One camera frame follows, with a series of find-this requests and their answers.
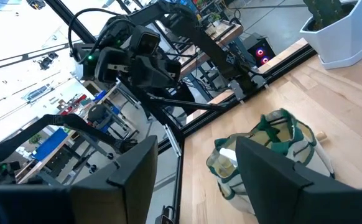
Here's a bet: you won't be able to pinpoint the grey corner bracket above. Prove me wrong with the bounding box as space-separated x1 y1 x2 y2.
229 79 248 104
251 73 269 91

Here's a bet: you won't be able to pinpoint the cream gardening bag green trim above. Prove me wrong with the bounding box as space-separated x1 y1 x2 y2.
205 108 336 215

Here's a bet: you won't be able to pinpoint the blue table top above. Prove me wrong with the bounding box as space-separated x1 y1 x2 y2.
30 127 69 162

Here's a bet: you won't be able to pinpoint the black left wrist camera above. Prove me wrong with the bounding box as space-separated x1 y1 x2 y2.
131 26 162 56

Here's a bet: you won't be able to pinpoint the black thin strut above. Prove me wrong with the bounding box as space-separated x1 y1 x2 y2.
146 92 233 113

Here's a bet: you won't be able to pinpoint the black table edge frame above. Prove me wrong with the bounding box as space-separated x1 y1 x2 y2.
155 43 318 224

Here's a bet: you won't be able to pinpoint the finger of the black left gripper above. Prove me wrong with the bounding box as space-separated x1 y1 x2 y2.
130 57 154 89
152 60 178 90

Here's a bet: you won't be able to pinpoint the wooden workbench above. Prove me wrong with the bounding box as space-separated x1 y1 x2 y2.
180 20 244 78

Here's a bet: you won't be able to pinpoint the tall green cactus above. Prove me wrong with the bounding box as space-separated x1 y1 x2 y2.
304 0 345 31

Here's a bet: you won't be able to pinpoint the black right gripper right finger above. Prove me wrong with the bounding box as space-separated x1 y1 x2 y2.
235 136 362 224

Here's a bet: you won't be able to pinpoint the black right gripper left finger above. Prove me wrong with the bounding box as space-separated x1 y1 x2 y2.
0 135 159 224

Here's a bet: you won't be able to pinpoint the computer tower red fans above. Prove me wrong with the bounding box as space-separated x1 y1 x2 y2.
242 32 277 68

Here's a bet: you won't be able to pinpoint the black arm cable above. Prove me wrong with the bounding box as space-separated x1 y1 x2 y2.
67 7 122 63

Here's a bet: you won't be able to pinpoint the silver metal bracket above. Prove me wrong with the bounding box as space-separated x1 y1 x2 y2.
164 123 182 158

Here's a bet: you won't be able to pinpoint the small potted plant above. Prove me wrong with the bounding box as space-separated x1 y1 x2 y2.
208 11 223 27

